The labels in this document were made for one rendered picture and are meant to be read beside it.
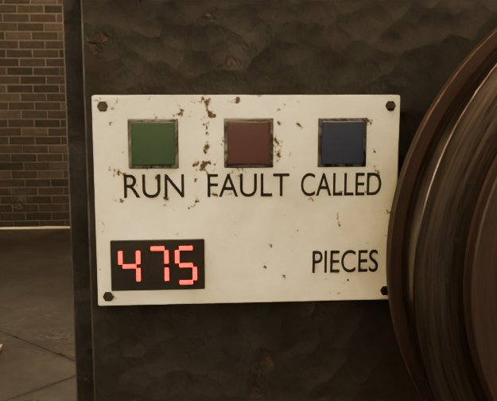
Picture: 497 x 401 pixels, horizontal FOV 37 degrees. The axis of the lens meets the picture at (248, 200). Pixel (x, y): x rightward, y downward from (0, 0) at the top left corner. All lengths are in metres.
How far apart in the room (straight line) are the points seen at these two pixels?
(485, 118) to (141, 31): 0.29
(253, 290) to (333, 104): 0.17
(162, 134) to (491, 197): 0.27
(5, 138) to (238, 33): 6.19
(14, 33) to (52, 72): 0.45
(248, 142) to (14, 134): 6.19
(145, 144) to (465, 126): 0.26
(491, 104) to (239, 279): 0.26
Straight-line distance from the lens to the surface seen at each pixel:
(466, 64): 0.59
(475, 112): 0.52
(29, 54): 6.74
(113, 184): 0.63
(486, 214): 0.52
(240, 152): 0.62
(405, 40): 0.67
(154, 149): 0.62
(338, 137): 0.63
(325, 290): 0.65
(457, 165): 0.52
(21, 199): 6.83
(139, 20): 0.64
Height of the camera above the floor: 1.25
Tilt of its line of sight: 9 degrees down
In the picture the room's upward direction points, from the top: straight up
